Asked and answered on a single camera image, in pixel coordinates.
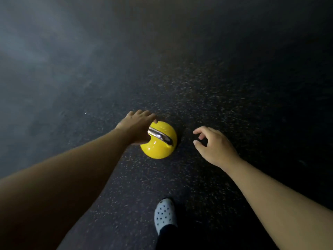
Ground person's right white clog shoe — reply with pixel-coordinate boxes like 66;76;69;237
154;198;178;235

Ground yellow kettlebell chrome handle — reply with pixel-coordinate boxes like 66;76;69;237
140;121;178;160

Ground person's left hand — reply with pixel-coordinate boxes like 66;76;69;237
116;109;159;145

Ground person's right hand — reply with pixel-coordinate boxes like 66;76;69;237
192;126;241;169

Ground person's left forearm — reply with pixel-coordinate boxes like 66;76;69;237
0;127;130;250

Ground person's right forearm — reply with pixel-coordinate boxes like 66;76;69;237
222;157;333;250

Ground person's black trousers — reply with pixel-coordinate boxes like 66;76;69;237
155;224;261;250

